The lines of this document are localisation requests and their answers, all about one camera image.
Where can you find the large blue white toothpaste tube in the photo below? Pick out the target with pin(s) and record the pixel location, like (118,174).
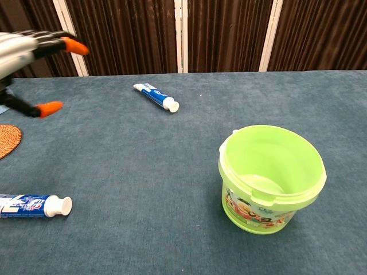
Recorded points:
(31,205)

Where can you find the green plastic bucket with cartoon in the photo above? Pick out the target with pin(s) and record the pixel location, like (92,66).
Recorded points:
(258,212)

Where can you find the white screen frame post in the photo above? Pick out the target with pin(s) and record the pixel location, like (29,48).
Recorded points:
(271,34)
(185,34)
(80,67)

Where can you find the small blue white toothpaste tube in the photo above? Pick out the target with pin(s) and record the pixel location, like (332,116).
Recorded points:
(156,96)

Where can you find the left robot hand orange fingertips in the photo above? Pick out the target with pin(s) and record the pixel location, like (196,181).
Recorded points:
(15,53)

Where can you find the brown pleated screen panel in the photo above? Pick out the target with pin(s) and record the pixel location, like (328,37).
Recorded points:
(123,34)
(321,31)
(37,13)
(226,34)

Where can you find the round woven rattan coaster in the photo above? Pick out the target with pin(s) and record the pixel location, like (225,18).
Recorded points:
(8,141)

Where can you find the blue velvet tablecloth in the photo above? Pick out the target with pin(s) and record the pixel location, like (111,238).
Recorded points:
(172,235)

